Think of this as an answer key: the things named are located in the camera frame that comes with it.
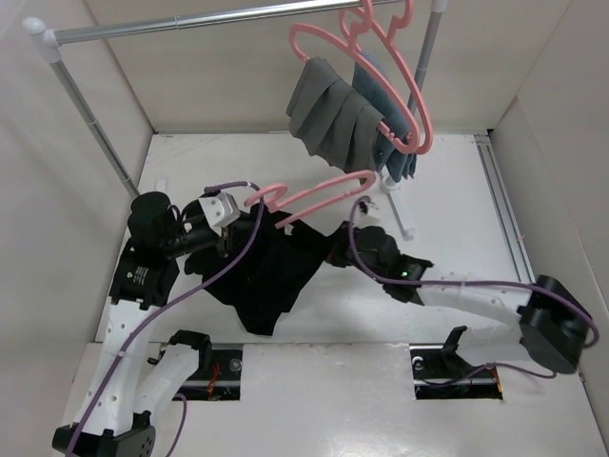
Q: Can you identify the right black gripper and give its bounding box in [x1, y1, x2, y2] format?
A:
[312, 219, 386, 284]

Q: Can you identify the black t shirt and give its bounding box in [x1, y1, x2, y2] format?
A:
[206, 209, 338, 336]

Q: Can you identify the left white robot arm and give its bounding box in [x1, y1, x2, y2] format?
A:
[52, 186, 240, 456]

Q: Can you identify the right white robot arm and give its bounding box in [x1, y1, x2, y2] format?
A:
[327, 222, 599, 375]

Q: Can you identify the grey t shirt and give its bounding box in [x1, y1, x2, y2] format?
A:
[285, 57, 383, 173]

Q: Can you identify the blue t shirt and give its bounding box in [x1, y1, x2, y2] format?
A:
[352, 63, 417, 183]

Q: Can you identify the pink hanger with grey shirt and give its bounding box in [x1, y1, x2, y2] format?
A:
[289, 17, 434, 155]

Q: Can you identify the pink hanger with blue shirt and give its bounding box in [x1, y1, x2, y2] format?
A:
[339, 1, 434, 154]

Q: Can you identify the metal clothes rack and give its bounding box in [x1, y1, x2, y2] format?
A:
[22, 0, 448, 239]

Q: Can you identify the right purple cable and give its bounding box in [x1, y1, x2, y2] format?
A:
[345, 199, 599, 382]

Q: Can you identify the purple cable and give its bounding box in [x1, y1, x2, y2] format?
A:
[345, 199, 599, 382]
[64, 180, 264, 457]

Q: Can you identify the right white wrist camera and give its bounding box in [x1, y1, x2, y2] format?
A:
[356, 197, 381, 228]

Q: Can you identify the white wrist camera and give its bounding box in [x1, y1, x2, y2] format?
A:
[356, 197, 381, 228]
[198, 191, 241, 229]

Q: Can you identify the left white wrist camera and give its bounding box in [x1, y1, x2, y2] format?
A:
[198, 191, 241, 229]

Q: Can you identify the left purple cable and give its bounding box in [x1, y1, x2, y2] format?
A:
[64, 180, 264, 457]

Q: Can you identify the aluminium rail on table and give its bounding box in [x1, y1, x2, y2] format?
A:
[474, 134, 535, 282]

